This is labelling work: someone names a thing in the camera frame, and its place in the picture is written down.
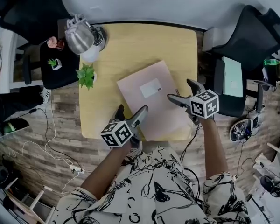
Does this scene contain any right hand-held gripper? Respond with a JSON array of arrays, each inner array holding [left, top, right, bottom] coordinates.
[[167, 78, 220, 126]]

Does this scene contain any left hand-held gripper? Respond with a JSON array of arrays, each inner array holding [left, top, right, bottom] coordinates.
[[100, 104, 150, 149]]

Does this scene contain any pink object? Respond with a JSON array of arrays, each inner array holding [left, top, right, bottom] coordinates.
[[116, 60, 193, 142]]

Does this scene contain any person's left forearm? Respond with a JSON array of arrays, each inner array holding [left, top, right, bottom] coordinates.
[[80, 141, 140, 201]]

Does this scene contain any person's right forearm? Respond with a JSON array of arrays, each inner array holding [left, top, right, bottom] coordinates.
[[200, 117, 230, 181]]

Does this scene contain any mint green box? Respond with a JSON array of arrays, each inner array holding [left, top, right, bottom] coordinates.
[[221, 56, 244, 97]]

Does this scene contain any green potted plant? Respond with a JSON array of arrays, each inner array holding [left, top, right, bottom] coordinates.
[[75, 63, 98, 91]]

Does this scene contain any white cardboard box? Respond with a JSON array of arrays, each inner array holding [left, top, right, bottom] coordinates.
[[202, 28, 216, 53]]

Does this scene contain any white power strip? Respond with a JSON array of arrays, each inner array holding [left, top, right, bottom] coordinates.
[[69, 164, 86, 174]]

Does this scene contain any person's patterned white shirt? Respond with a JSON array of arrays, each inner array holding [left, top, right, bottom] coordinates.
[[53, 146, 252, 224]]

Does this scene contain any black mesh office chair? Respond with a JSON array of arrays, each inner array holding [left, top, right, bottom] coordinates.
[[210, 4, 280, 118], [0, 0, 81, 90]]

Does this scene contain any small plant in white pot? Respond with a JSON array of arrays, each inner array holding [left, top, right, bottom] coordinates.
[[47, 58, 62, 71]]

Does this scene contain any green plastic bottle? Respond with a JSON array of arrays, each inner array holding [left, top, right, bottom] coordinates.
[[263, 58, 280, 67]]

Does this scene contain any pink plush toy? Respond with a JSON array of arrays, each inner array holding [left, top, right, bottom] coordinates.
[[47, 36, 66, 51]]

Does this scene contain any green tape roll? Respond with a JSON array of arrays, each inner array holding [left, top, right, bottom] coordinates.
[[2, 122, 15, 134]]

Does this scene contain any white shelf unit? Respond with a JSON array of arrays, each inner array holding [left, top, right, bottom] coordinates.
[[0, 29, 44, 94]]

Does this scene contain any black headset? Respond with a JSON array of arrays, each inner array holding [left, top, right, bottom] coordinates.
[[259, 174, 280, 198]]

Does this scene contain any wooden stool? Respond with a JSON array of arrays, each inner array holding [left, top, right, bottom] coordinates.
[[2, 177, 56, 224]]

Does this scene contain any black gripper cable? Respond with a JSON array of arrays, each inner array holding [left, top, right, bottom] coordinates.
[[179, 124, 203, 165]]

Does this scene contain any round white device with wires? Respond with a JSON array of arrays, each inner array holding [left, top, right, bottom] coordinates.
[[229, 117, 262, 142]]

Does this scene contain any white floor cable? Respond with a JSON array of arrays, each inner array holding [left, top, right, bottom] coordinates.
[[4, 94, 84, 196]]

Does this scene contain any black lamp cable bundle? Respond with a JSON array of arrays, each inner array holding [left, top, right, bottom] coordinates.
[[91, 25, 107, 52]]

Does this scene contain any black floor cable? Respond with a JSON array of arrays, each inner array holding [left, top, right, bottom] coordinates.
[[4, 108, 83, 172]]

